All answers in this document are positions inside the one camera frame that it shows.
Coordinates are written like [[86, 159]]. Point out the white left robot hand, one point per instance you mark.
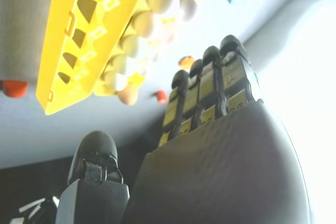
[[215, 171]]

